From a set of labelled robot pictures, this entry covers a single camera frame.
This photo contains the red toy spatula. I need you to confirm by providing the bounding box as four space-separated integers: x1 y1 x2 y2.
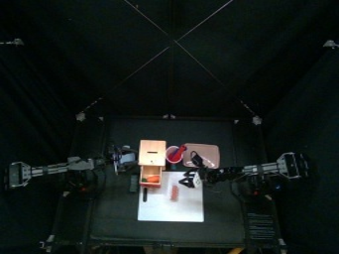
173 144 189 161

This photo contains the wooden box cabinet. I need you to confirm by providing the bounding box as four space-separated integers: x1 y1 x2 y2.
138 139 169 168

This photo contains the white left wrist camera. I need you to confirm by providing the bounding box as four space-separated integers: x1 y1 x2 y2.
121 152 138 165

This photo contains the pink cup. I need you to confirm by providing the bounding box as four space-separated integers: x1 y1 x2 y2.
165 145 185 165

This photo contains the pink plastic tray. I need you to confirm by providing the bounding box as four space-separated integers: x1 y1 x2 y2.
182 142 222 170

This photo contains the white cutting board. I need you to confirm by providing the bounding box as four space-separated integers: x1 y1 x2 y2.
137 180 207 223

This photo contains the black toy utensil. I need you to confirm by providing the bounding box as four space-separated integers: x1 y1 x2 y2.
189 150 206 169

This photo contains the red toy bacon strip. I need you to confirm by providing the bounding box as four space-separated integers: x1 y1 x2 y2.
170 185 182 202

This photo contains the wooden drawer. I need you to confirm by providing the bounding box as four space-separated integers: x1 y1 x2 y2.
138 165 165 189

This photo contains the white text label plate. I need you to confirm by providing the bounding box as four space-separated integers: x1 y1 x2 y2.
246 212 277 246

